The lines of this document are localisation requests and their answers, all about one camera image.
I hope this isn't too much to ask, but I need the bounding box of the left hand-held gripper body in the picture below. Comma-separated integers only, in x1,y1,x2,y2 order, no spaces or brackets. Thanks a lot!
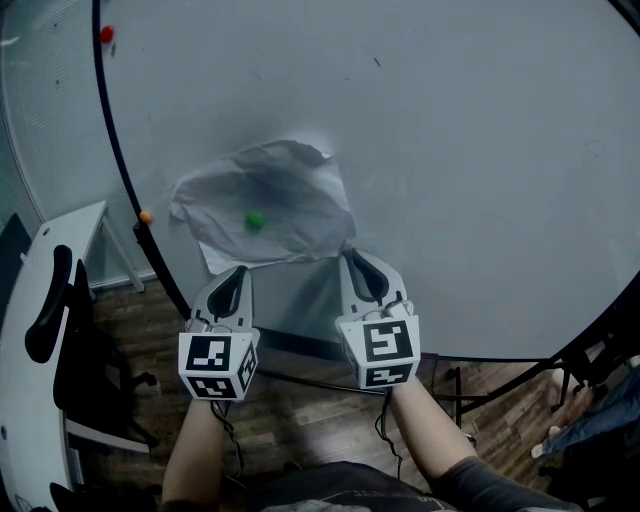
177,317,261,402

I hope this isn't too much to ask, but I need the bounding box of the person's left forearm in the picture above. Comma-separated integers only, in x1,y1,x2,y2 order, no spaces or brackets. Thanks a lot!
160,397,226,507

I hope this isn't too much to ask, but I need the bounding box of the white desk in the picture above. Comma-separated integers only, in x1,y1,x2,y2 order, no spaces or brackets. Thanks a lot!
0,199,151,512

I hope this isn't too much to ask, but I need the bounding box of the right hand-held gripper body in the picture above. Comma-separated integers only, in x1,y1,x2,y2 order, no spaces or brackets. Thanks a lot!
334,292,421,390

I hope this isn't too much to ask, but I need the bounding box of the white paper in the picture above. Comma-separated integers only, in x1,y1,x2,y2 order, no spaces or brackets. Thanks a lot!
169,138,357,276

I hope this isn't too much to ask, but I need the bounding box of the black monitor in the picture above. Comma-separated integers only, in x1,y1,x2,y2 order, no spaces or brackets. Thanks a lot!
0,212,34,326

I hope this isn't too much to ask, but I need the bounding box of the person's dark shirt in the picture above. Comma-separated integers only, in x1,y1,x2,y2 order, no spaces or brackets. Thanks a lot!
159,457,586,512

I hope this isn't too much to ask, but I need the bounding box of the black cable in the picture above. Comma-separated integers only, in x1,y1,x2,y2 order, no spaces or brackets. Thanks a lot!
374,389,404,477
209,399,246,479

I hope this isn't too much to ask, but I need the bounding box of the black office chair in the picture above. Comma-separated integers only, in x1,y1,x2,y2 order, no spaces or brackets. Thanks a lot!
537,434,640,512
24,244,160,451
29,482,166,512

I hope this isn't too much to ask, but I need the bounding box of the black-framed whiteboard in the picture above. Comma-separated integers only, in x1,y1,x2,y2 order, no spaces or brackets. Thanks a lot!
91,0,640,441

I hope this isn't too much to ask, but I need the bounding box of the person's right forearm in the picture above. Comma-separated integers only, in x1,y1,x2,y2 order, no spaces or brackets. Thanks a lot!
388,374,479,494

